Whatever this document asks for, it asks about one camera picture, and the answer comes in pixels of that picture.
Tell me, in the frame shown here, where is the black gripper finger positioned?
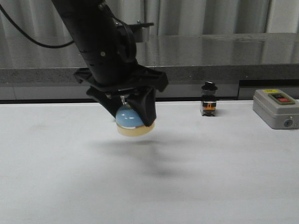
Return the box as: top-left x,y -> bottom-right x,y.
86,87 -> 123,118
127,86 -> 156,126

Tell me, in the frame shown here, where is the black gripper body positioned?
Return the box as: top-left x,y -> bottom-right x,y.
73,23 -> 168,98

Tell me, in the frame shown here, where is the blue and cream desk bell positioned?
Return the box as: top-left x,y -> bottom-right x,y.
115,103 -> 155,137

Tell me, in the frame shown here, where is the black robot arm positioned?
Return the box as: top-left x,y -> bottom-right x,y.
53,0 -> 168,126

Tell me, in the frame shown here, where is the grey pleated curtain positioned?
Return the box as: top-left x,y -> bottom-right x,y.
1,0 -> 299,37

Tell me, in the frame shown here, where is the grey stone counter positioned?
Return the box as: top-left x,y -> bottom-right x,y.
0,33 -> 299,100

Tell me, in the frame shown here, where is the black selector switch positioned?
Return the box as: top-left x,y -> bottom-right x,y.
200,81 -> 218,116

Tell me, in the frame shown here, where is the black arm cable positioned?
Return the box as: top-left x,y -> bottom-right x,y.
0,4 -> 75,49

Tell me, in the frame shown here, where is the grey power switch box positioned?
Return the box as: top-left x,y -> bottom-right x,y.
253,89 -> 299,130

